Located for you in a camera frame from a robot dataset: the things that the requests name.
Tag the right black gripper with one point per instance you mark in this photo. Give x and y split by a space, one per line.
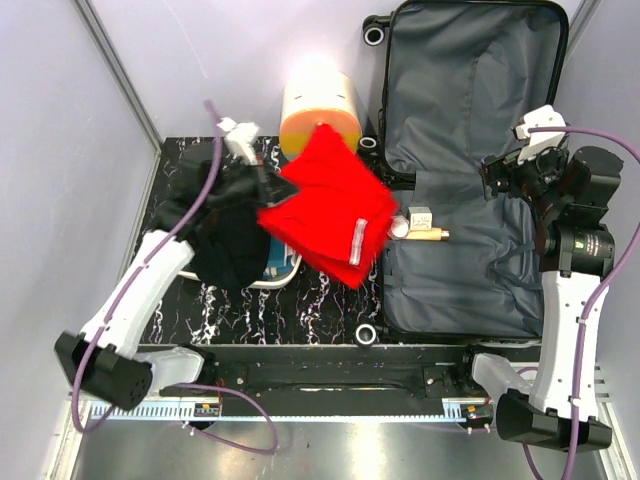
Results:
494 168

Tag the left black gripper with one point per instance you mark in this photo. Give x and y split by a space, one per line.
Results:
271 187

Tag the white teal printed towel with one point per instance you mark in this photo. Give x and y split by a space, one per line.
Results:
281 261

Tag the red black garment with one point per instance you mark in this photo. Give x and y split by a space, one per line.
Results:
340 218

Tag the orange white drawer box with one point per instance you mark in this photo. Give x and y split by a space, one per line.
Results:
318 93

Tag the white plastic basin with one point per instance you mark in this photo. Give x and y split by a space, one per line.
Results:
265 264

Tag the beige cosmetic tube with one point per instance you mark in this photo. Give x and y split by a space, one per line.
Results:
433 234

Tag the white small square box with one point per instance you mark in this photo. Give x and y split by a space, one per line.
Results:
420 218

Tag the black white space suitcase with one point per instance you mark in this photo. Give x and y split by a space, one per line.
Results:
458 76

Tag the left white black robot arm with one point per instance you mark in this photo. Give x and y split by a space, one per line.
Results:
102 360

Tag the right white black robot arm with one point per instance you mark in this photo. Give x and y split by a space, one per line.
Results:
568 195

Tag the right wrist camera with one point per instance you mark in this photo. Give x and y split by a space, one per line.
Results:
539 129

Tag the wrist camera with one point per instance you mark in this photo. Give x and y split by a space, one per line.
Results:
239 138
539 129

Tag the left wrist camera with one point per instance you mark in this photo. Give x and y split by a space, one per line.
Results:
239 138

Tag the slotted cable duct rail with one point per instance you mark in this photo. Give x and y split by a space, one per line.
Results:
376 411

